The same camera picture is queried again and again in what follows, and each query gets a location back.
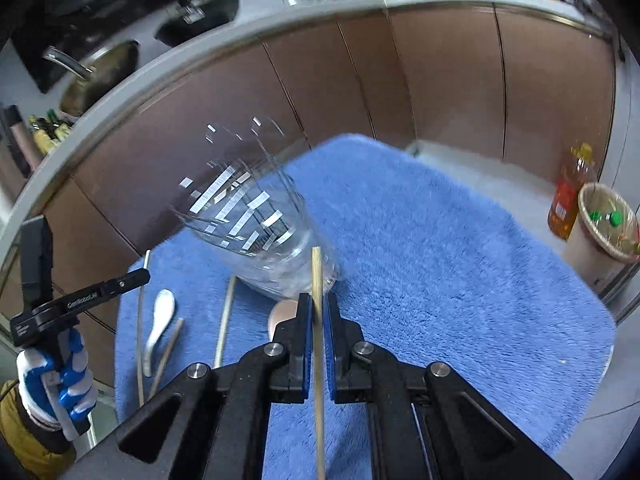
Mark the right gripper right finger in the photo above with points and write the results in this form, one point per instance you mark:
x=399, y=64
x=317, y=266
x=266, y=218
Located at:
x=345, y=380

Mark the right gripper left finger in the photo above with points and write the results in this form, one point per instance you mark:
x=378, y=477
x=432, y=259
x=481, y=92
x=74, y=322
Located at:
x=291, y=380

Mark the beige wooden spoon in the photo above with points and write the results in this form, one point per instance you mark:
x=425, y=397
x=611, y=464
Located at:
x=282, y=311

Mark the white ceramic spoon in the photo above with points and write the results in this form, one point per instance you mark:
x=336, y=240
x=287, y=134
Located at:
x=163, y=312

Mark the left blue white gloved hand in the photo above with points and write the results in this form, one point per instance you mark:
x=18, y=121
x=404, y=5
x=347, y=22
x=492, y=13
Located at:
x=46, y=389

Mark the blue terry towel mat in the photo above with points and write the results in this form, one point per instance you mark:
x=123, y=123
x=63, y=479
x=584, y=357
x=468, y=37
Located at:
x=432, y=271

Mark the brown knife block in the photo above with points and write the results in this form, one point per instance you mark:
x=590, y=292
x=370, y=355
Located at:
x=21, y=143

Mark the soy sauce bottle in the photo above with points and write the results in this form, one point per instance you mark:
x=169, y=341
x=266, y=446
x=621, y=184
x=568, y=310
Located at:
x=48, y=132

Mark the cooking oil bottle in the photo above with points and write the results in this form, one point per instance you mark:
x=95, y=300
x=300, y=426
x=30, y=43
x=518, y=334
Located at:
x=576, y=171

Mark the beige trash bin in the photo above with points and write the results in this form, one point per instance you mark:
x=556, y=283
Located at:
x=604, y=238

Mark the black frying pan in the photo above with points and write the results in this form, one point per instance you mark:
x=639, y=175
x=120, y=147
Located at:
x=196, y=17

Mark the clear wire utensil holder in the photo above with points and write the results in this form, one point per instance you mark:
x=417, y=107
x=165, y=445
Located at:
x=247, y=206

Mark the brass wok with handle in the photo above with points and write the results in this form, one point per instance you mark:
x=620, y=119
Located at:
x=101, y=73

